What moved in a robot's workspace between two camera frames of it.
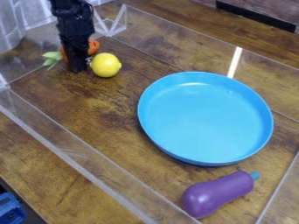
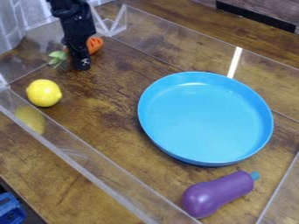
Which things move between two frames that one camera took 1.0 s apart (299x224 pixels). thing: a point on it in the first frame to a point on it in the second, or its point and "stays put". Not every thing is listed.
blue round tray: (208, 119) stays put
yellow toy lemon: (105, 65) to (42, 93)
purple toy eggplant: (205, 197) stays put
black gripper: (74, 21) stays put
